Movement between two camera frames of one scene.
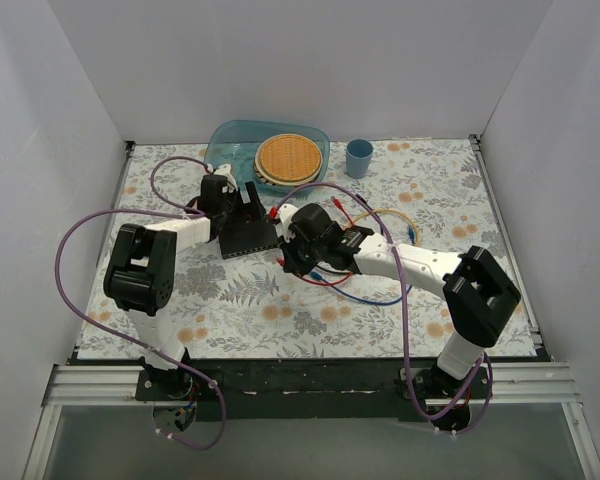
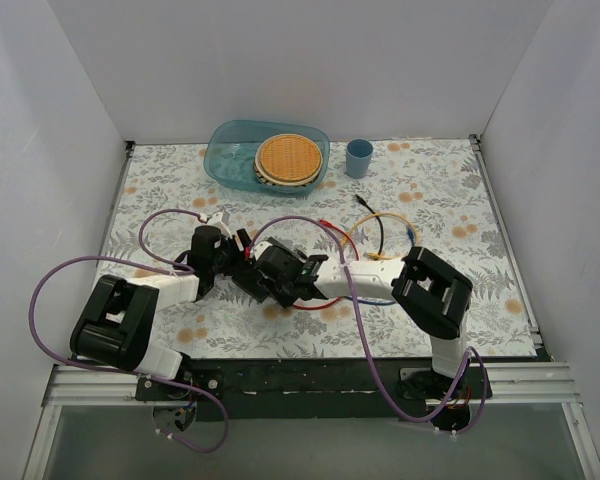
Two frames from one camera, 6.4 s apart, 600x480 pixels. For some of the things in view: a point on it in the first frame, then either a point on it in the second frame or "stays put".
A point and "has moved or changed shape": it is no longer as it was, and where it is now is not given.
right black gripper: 290,254 -> 268,279
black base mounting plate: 313,390 stays put
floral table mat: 400,262 stays put
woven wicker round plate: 288,159 stays put
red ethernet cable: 273,213 -> 329,224
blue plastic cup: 358,157 stays put
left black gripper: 238,212 -> 241,257
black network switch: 236,239 has moved or changed shape
